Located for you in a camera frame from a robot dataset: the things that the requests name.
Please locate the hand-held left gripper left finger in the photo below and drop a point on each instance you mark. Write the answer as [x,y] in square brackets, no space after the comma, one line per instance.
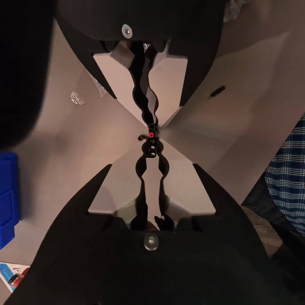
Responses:
[112,190]

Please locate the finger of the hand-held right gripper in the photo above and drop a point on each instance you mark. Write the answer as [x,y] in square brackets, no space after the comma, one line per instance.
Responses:
[170,83]
[114,76]

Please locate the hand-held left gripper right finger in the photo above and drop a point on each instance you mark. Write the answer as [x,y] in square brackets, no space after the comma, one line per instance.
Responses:
[188,190]

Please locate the black lego beam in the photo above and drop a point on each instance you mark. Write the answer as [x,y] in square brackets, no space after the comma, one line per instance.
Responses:
[152,144]

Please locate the black lego pin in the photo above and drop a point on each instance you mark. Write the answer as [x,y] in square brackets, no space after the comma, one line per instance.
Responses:
[141,137]

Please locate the black lego bar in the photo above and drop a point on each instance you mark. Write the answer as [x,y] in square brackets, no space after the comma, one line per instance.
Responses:
[218,91]

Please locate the lego instruction booklet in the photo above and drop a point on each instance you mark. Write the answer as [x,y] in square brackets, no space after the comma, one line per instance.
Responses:
[9,274]

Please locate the clear plastic scrap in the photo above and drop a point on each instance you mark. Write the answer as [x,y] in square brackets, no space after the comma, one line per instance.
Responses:
[77,97]

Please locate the clear plastic bag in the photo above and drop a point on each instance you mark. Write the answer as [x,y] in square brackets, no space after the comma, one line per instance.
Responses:
[232,10]

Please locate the dark blue cloth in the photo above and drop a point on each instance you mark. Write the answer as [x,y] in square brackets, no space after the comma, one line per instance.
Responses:
[259,197]

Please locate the grey woven fabric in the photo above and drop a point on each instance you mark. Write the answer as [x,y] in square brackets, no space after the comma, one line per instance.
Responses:
[262,233]

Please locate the blue plaid cloth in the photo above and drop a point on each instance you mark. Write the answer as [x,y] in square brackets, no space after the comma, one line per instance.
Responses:
[288,181]

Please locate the blue plastic bin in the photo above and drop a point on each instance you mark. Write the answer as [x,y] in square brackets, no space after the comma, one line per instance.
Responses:
[8,195]

